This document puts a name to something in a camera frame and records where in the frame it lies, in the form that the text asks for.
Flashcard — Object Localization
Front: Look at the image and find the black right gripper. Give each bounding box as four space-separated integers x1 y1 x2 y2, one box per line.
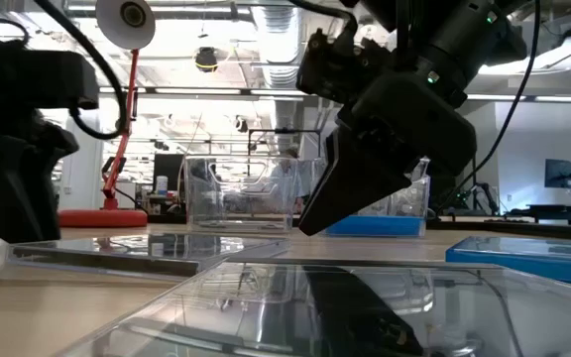
297 68 478 238

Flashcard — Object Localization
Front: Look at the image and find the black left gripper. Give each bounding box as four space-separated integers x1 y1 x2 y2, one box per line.
0 116 79 244

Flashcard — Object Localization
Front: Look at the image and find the blue plastic disc case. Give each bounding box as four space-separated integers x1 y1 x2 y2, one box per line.
444 235 571 288
324 214 425 227
324 224 425 238

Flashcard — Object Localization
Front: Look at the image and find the clear empty jewel case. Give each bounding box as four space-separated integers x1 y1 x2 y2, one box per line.
6 232 290 278

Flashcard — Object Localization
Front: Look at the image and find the clear jewel case black tray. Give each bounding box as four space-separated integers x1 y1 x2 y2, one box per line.
52 257 571 357

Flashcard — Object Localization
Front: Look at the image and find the clear plastic bin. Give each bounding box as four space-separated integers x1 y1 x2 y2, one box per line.
314 156 432 238
184 154 297 235

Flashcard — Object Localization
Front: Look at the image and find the person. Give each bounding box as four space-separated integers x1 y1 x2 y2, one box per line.
268 146 324 202

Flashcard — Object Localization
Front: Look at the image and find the white column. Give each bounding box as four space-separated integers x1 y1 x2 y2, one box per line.
65 113 105 210

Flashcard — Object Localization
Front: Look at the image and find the red desk lamp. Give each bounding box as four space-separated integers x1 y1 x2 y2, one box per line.
57 0 157 229

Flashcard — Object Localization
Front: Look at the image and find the black monitor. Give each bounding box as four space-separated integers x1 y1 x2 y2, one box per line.
154 153 186 197

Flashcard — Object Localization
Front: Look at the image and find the black hanging ceiling device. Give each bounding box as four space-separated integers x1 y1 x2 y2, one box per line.
194 46 219 74

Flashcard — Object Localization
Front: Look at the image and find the dark background table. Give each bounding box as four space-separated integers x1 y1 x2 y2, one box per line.
483 202 571 227

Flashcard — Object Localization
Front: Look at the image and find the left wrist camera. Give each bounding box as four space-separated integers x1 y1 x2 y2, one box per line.
0 38 100 111

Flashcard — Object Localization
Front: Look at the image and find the black camera tripod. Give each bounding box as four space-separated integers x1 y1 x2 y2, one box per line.
471 181 501 215

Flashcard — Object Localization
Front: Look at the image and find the ribbed silver ventilation duct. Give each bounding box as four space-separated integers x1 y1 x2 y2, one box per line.
253 4 307 155

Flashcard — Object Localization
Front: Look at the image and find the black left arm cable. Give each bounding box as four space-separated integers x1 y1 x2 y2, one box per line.
32 0 129 141

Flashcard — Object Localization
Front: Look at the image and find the black cable with plug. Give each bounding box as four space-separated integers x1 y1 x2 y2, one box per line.
436 0 543 215

